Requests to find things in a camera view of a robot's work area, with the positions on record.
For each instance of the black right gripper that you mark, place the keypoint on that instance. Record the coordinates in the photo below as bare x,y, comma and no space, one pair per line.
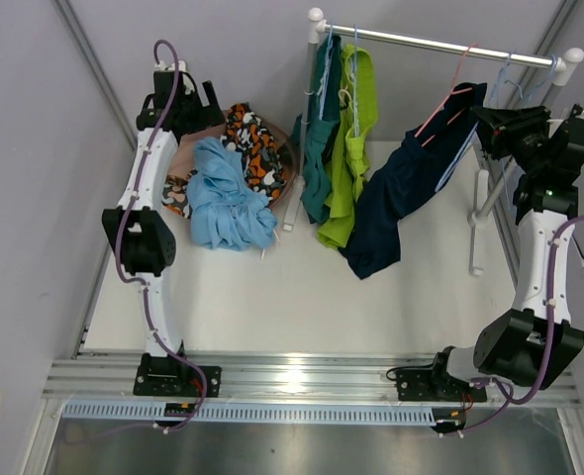
499,127

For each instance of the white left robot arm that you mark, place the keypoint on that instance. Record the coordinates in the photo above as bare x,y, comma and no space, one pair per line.
143,245

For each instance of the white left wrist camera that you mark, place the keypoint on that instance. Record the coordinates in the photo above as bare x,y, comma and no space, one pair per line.
186,84

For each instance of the light blue shorts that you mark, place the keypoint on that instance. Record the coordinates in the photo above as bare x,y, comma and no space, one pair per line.
225,213

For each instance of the teal green shorts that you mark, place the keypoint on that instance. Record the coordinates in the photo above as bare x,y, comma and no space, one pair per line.
318,136

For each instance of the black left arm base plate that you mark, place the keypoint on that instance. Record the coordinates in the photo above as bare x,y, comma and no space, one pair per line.
166,377

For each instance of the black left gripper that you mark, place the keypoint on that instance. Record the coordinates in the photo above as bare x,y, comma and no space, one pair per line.
208,116

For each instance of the blue hanger under teal shorts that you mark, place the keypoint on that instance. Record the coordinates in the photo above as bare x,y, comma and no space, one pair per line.
325,63

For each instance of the blue wire hanger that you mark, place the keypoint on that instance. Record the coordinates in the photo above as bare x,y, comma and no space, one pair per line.
523,95

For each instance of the orange camouflage shorts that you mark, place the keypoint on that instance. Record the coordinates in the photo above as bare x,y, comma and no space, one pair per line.
257,148

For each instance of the lime green shorts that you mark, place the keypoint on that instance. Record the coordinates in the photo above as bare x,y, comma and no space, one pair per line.
349,162

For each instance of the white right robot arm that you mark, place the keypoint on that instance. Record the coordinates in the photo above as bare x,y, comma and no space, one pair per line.
534,342

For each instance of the pink translucent plastic basin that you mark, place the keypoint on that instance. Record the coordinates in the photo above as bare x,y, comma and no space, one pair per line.
287,168

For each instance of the pink wire hanger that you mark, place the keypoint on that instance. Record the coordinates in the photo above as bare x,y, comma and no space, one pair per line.
450,91

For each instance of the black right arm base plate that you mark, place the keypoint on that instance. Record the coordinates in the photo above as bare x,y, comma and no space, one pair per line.
426,384

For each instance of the navy blue shorts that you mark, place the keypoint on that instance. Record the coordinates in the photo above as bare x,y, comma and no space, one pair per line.
420,167

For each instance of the aluminium mounting rail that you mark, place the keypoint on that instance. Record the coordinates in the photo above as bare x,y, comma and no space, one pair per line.
280,388

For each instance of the silver clothes rack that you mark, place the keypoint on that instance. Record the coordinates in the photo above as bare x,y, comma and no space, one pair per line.
561,69

